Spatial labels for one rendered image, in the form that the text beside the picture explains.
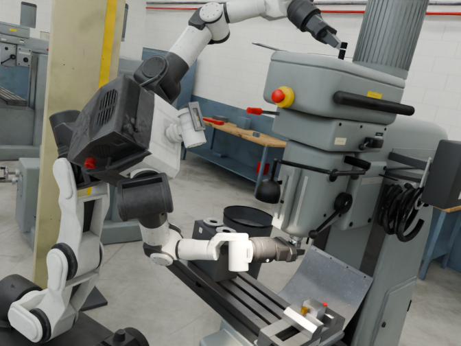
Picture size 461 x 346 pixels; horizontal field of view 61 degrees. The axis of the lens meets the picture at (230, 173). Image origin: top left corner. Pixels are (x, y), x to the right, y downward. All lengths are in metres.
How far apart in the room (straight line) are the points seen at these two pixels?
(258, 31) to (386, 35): 6.30
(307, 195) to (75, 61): 1.80
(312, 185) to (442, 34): 4.72
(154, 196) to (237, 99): 6.77
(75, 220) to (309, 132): 0.86
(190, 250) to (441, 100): 4.72
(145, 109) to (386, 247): 1.06
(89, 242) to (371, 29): 1.26
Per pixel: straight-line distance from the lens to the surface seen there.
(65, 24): 2.61
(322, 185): 1.27
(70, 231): 1.55
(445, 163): 1.38
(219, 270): 1.66
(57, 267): 1.57
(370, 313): 1.81
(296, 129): 1.25
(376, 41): 1.47
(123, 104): 1.14
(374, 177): 1.47
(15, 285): 1.98
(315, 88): 1.11
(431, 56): 5.81
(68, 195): 1.46
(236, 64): 7.96
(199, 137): 1.16
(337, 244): 1.78
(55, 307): 1.75
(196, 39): 1.40
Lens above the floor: 1.79
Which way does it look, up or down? 14 degrees down
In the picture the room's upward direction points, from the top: 11 degrees clockwise
